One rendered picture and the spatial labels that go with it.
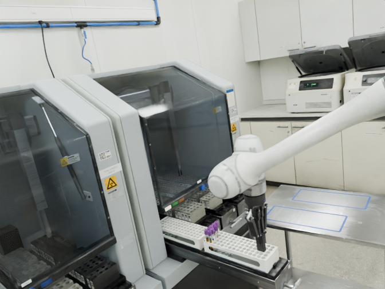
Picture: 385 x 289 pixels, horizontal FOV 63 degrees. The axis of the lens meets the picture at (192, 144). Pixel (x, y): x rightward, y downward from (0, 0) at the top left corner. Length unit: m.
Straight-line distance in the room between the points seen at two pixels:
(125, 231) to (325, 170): 2.65
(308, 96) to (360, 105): 2.54
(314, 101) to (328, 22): 0.79
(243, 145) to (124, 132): 0.49
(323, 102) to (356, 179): 0.83
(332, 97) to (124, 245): 2.58
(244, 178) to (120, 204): 0.57
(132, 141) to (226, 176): 0.52
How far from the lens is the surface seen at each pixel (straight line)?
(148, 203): 1.41
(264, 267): 1.26
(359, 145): 3.44
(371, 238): 1.47
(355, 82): 3.37
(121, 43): 2.74
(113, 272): 1.37
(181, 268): 1.52
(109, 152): 1.25
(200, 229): 1.47
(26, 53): 2.35
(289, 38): 3.82
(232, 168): 0.94
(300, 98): 3.52
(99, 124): 1.23
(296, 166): 3.74
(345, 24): 3.62
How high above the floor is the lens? 1.58
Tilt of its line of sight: 14 degrees down
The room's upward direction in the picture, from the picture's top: 9 degrees counter-clockwise
